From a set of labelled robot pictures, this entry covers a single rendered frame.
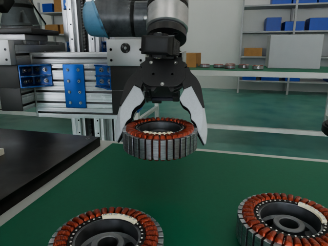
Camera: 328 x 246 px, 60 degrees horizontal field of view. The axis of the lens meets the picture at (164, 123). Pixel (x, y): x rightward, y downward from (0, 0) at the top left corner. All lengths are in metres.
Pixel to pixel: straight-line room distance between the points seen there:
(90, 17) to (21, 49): 0.64
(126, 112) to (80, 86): 0.77
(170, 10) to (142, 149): 0.24
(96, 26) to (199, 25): 6.41
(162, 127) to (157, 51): 0.13
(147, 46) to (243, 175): 0.28
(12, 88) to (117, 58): 0.45
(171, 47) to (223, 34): 6.57
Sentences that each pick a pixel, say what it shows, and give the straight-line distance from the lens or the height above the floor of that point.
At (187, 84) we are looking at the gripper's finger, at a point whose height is 0.91.
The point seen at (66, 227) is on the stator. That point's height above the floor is 0.79.
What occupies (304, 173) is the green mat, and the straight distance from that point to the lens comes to 0.57.
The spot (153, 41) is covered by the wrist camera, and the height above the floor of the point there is 0.97.
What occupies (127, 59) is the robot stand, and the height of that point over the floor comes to 0.92.
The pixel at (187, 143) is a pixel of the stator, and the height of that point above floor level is 0.84.
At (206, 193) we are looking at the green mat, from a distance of 0.45.
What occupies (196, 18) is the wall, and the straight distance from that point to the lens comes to 7.04.
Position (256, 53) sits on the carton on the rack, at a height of 0.84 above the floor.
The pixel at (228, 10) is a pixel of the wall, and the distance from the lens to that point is 6.99.
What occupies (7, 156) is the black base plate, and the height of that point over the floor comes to 0.77.
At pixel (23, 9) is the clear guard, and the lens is 0.60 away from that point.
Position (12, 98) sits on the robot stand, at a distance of 1.26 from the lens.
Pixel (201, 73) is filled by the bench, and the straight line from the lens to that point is 2.82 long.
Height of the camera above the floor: 0.97
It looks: 15 degrees down
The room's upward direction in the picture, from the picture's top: straight up
